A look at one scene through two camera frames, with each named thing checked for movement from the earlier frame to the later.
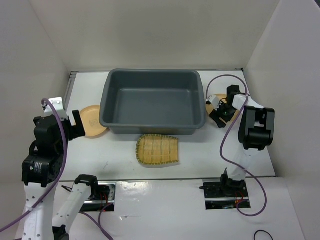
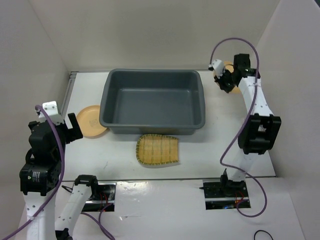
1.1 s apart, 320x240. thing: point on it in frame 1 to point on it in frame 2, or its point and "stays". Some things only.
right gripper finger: (214, 115) to (224, 85)
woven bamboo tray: (157, 149) stays
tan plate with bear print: (90, 116) stays
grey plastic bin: (153, 101) stays
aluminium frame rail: (69, 89) stays
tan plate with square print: (210, 108) to (228, 65)
